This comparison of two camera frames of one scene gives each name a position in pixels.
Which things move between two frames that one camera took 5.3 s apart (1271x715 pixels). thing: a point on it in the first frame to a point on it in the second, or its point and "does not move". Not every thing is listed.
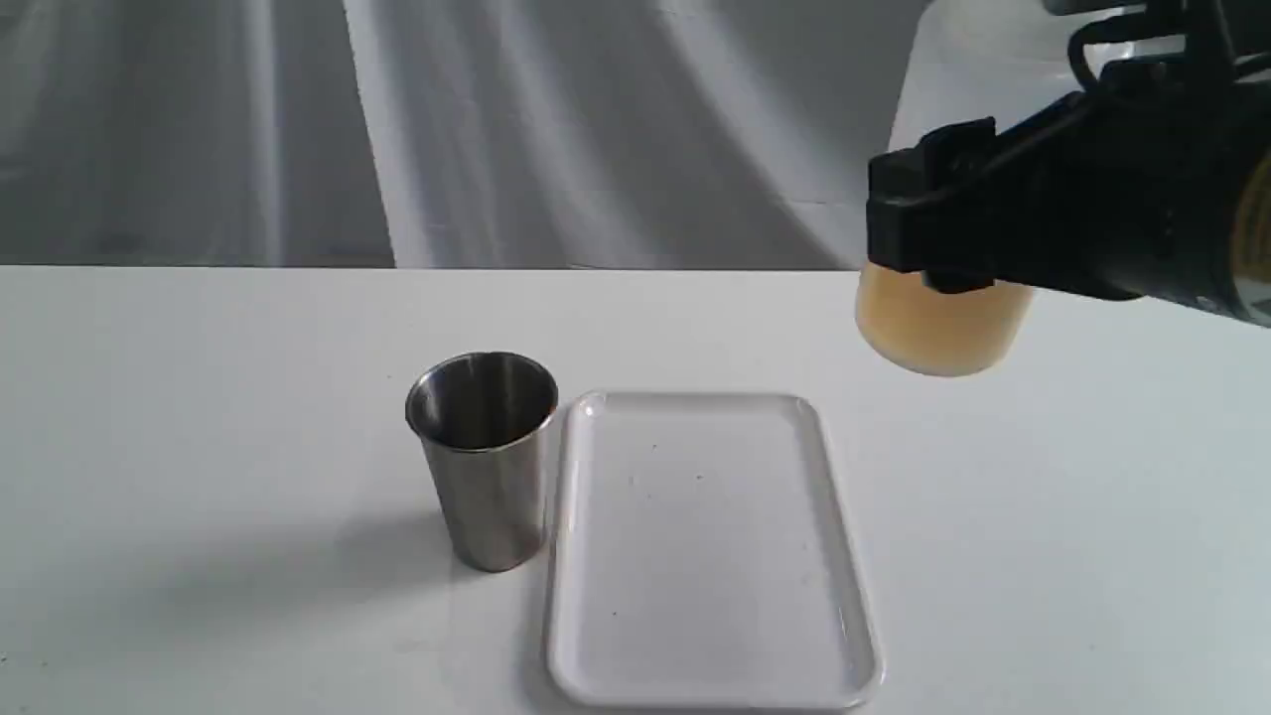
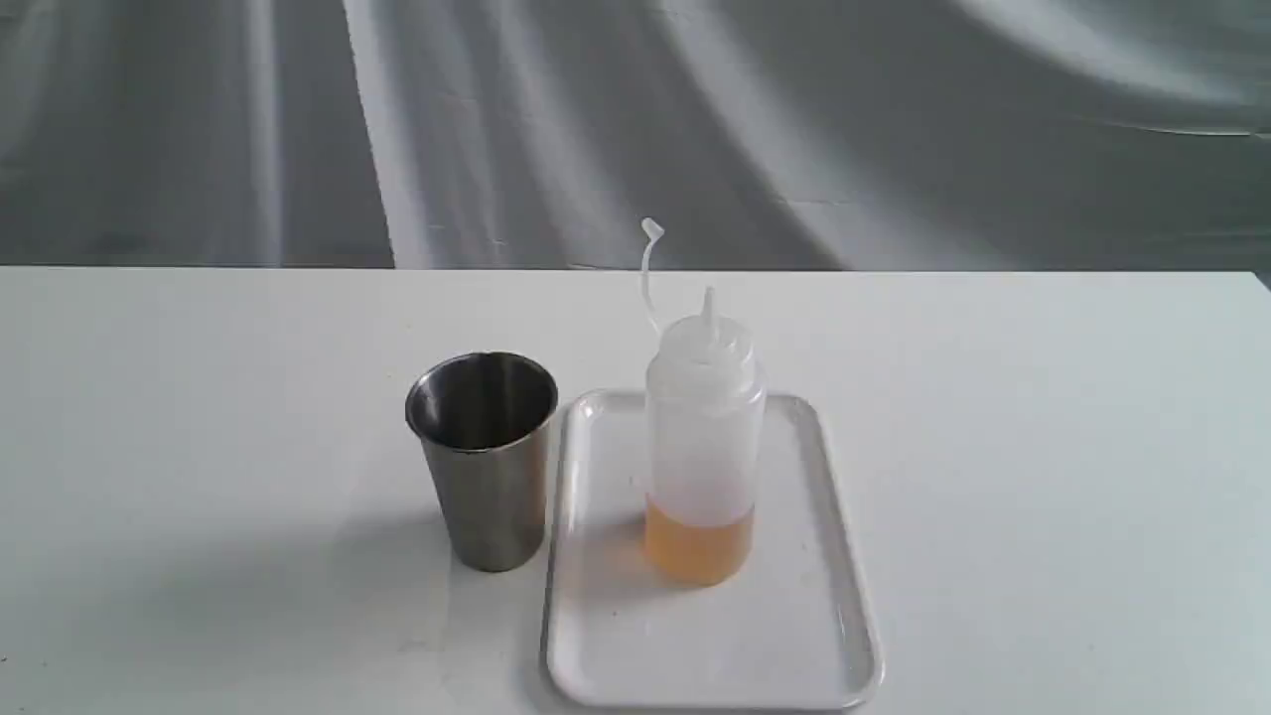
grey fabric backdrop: [444, 133] does not move
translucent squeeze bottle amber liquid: [975, 60] to [705, 443]
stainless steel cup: [486, 418] does not move
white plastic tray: [702, 558] does not move
